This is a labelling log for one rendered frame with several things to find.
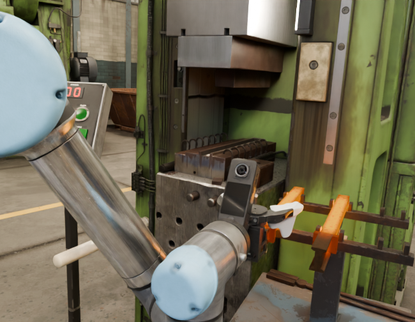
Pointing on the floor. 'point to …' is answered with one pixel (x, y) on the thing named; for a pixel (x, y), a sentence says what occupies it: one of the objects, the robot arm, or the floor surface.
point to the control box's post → (71, 232)
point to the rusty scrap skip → (124, 108)
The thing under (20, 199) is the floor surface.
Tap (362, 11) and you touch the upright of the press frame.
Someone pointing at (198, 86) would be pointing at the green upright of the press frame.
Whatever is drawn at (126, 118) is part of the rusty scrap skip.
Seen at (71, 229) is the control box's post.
